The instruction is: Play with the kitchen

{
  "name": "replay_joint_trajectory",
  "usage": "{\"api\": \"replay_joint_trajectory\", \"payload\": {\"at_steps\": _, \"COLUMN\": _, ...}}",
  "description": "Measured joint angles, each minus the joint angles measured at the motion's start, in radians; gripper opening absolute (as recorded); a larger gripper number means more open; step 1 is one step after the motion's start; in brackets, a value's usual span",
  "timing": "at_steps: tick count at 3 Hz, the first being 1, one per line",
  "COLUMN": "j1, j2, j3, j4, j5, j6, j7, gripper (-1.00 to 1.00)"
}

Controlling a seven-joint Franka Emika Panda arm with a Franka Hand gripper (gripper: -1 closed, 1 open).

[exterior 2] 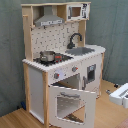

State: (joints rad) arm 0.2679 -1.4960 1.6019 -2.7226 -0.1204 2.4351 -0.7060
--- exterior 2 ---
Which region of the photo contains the white oven door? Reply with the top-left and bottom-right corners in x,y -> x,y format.
49,86 -> 96,128

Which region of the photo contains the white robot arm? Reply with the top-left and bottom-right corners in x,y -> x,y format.
109,83 -> 128,108

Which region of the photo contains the wooden toy kitchen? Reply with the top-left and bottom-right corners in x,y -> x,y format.
22,2 -> 105,128

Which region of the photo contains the black toy stovetop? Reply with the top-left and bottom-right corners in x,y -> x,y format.
35,53 -> 71,66

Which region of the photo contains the right red stove knob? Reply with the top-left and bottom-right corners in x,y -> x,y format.
72,66 -> 78,72

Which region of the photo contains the red stove knob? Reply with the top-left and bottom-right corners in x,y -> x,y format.
72,66 -> 78,72
54,73 -> 60,79

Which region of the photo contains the left red stove knob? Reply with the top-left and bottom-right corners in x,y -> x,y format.
54,73 -> 60,79

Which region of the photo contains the small metal pot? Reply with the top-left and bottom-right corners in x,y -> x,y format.
40,51 -> 55,62

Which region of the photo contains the black toy faucet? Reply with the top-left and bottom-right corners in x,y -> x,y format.
67,33 -> 82,49

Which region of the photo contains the grey toy sink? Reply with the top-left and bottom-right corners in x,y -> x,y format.
65,47 -> 95,56

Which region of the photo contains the white cabinet door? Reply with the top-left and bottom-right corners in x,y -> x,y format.
81,55 -> 102,94

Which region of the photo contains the grey range hood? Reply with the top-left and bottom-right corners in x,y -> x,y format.
35,6 -> 64,27

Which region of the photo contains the toy microwave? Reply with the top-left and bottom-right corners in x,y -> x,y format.
67,3 -> 89,21

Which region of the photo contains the grey fabric backdrop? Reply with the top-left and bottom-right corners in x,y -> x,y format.
0,0 -> 128,117

